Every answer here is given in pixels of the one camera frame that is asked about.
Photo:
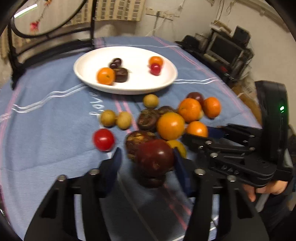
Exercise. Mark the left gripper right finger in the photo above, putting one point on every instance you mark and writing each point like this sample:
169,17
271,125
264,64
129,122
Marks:
221,209

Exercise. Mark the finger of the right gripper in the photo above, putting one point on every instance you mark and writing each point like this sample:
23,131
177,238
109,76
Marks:
211,147
234,132

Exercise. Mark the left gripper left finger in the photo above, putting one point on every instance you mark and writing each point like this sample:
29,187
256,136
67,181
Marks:
55,217

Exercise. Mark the small mandarin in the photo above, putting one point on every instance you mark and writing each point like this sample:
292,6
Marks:
197,128

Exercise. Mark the yellow tomato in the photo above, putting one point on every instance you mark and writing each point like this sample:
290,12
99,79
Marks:
181,148

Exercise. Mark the large mandarin orange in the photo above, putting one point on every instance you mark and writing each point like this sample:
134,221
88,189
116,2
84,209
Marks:
190,110

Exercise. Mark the orange tomato fruit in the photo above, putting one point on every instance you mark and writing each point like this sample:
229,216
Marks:
170,126

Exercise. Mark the dark purple plum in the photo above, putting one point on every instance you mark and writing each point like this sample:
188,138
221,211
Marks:
197,96

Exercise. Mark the dark red plum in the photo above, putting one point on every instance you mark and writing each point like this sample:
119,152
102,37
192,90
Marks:
154,158

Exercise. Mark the red cherry tomato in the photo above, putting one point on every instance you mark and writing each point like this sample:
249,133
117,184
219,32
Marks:
155,69
104,140

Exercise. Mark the small orange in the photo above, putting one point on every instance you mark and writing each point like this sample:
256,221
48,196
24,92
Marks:
156,60
105,76

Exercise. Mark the right hand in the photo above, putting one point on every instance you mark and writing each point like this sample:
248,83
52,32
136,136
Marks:
274,187

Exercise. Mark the mandarin orange far right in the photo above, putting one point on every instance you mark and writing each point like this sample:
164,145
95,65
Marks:
212,107

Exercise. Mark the brown water chestnut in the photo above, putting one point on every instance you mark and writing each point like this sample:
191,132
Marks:
134,139
147,120

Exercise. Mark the yellow longan top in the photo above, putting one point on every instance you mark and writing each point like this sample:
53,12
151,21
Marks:
151,101

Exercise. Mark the yellow longan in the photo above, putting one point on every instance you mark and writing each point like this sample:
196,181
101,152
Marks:
108,118
151,101
124,120

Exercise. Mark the computer monitor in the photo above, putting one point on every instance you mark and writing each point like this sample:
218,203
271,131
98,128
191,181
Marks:
223,49

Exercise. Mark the black speaker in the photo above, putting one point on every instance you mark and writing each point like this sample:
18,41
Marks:
241,37

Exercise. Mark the blue striped tablecloth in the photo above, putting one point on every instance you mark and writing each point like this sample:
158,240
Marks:
47,124

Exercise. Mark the white oval plate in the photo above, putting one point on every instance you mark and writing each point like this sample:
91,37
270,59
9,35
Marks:
139,79

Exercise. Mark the black hat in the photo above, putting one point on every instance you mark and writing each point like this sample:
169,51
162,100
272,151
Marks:
189,42

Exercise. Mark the dark water chestnut on plate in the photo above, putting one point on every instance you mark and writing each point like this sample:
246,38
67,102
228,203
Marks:
121,75

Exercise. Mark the dark cherry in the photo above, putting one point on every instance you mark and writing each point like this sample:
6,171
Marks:
118,61
113,65

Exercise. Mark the beige checked curtain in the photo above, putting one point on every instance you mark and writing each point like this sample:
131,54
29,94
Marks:
115,9

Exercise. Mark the round embroidered screen stand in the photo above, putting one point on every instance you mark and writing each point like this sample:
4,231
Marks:
77,37

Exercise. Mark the wall power strip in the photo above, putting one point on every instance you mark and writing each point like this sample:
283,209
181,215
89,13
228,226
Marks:
161,14

